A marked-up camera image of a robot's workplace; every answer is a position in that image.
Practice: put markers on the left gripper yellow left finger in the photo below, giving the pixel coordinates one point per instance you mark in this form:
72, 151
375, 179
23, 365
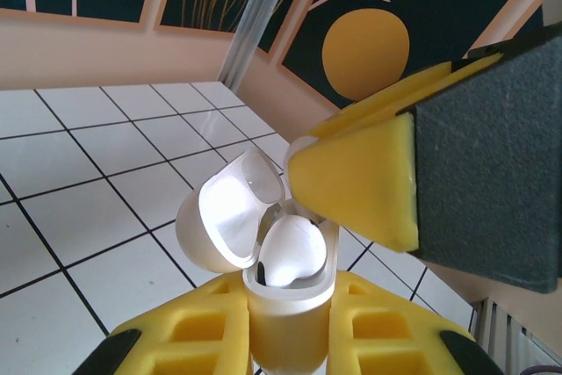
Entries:
193, 331

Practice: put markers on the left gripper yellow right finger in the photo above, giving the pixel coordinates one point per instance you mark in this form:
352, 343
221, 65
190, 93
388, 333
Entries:
377, 331

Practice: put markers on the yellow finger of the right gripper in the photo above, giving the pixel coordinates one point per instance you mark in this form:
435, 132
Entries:
483, 173
386, 94

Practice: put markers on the white earbud charging case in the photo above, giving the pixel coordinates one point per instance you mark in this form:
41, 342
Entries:
290, 326

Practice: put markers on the aluminium frame rail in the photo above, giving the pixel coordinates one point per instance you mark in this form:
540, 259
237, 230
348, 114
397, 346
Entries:
505, 326

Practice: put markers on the aluminium corner post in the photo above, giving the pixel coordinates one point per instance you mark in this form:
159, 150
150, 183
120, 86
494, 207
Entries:
252, 28

